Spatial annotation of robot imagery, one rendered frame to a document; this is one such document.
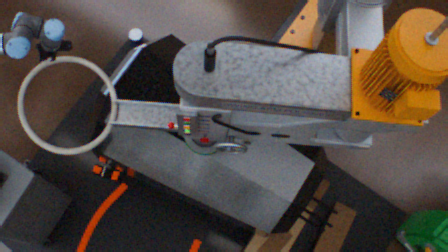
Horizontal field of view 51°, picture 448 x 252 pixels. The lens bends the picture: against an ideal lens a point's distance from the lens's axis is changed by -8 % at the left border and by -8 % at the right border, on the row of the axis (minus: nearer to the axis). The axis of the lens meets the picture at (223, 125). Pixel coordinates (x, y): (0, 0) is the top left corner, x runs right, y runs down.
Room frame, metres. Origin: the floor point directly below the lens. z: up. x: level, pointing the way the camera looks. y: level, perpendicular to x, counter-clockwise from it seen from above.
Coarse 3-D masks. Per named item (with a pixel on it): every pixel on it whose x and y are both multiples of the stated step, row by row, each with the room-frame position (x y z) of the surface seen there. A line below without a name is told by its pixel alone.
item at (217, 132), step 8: (184, 104) 0.62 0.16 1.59; (200, 112) 0.61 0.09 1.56; (208, 112) 0.62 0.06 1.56; (216, 112) 0.62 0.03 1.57; (224, 112) 0.62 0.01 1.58; (208, 120) 0.62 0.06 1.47; (224, 120) 0.62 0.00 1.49; (200, 128) 0.61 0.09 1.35; (216, 128) 0.62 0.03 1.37; (224, 128) 0.62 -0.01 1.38; (184, 136) 0.61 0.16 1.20; (192, 136) 0.61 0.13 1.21; (200, 136) 0.61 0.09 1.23; (208, 136) 0.62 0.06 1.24; (216, 136) 0.62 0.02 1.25; (224, 136) 0.62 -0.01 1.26
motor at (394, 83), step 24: (408, 24) 0.81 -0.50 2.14; (432, 24) 0.83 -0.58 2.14; (384, 48) 0.77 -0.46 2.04; (408, 48) 0.73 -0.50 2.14; (432, 48) 0.75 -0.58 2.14; (360, 72) 0.81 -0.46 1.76; (384, 72) 0.72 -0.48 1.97; (408, 72) 0.67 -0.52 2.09; (432, 72) 0.67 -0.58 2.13; (360, 96) 0.71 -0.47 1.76; (384, 96) 0.65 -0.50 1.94; (408, 96) 0.64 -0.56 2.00; (432, 96) 0.66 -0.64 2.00; (384, 120) 0.64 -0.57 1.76; (408, 120) 0.66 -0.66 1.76
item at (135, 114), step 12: (120, 108) 0.72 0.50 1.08; (132, 108) 0.73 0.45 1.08; (144, 108) 0.74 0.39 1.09; (156, 108) 0.75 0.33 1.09; (168, 108) 0.76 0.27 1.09; (120, 120) 0.66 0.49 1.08; (132, 120) 0.67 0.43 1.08; (144, 120) 0.68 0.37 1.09; (156, 120) 0.69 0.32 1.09; (168, 120) 0.70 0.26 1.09
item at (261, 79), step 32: (192, 64) 0.72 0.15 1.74; (224, 64) 0.75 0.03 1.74; (256, 64) 0.77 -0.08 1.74; (288, 64) 0.79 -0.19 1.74; (320, 64) 0.82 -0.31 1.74; (192, 96) 0.61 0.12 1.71; (224, 96) 0.63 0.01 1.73; (256, 96) 0.65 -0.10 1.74; (288, 96) 0.67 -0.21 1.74; (320, 96) 0.69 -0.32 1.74; (384, 128) 0.65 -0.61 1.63; (416, 128) 0.66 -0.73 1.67
